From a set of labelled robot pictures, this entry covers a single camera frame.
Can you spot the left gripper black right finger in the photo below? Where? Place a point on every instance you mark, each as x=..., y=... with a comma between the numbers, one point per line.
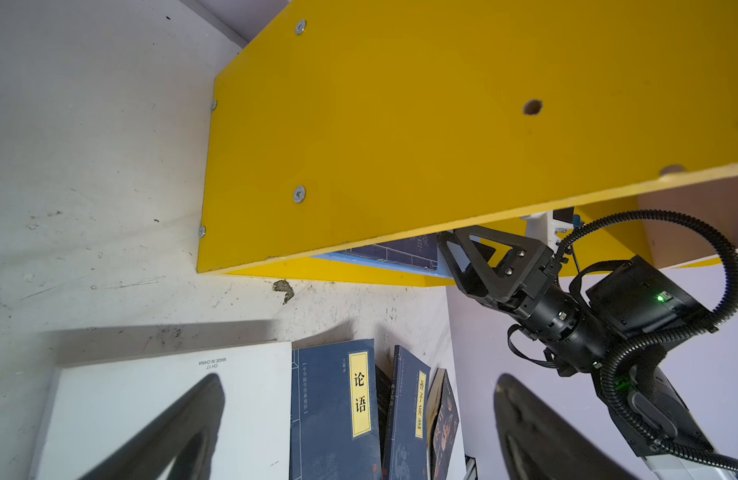
x=537, y=443

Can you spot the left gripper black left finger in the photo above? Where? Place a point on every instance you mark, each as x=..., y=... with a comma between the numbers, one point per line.
x=180, y=442

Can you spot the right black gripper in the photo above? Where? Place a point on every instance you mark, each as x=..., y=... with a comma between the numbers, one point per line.
x=607, y=303

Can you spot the navy book yellow label Yijing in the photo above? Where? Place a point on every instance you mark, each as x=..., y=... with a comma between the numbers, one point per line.
x=419, y=252

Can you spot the white book La Dame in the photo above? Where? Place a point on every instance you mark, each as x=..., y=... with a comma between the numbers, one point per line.
x=225, y=411

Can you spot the navy book Lunyu yellow label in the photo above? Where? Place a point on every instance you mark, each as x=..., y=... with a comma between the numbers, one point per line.
x=335, y=430

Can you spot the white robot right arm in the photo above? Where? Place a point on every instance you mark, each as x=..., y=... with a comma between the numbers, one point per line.
x=643, y=404

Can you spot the dark purple illustrated book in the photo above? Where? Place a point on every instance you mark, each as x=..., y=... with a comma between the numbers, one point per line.
x=448, y=425

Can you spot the navy book Sunzi yellow label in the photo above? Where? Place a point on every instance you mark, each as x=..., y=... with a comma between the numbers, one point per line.
x=406, y=450

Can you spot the black book white lettering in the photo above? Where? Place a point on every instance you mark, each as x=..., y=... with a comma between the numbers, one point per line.
x=384, y=395

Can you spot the yellow shelf unit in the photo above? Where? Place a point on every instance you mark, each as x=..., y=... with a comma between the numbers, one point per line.
x=351, y=123

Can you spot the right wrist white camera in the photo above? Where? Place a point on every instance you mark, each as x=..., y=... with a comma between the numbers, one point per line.
x=550, y=226

